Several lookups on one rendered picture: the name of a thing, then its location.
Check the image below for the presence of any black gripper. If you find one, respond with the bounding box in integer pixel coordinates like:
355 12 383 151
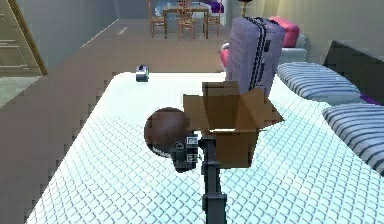
151 139 198 174

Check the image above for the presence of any brown basketball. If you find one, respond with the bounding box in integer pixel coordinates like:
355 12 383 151
143 106 194 158

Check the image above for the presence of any white quilted bed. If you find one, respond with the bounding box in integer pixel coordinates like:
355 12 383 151
25 71 384 224

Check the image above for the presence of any brown cardboard box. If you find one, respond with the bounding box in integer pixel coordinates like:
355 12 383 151
182 80 285 170

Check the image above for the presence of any small grey alarm clock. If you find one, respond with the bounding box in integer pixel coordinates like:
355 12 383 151
135 63 150 83

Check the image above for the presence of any wooden dining chair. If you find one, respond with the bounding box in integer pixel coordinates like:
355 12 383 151
147 0 168 38
176 0 197 42
203 9 223 38

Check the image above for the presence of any purple suitcase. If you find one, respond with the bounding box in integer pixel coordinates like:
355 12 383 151
224 16 287 98

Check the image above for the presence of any wooden dining table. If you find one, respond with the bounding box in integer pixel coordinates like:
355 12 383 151
161 2 211 40

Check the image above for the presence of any grey sofa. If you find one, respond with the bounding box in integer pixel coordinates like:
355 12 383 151
279 33 308 65

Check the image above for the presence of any blue striped pillow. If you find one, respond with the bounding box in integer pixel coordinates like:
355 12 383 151
276 61 363 103
321 102 384 177

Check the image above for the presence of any olive room door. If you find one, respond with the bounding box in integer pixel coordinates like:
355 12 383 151
0 0 50 78

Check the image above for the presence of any dark headboard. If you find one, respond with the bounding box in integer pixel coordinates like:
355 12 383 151
322 39 384 106

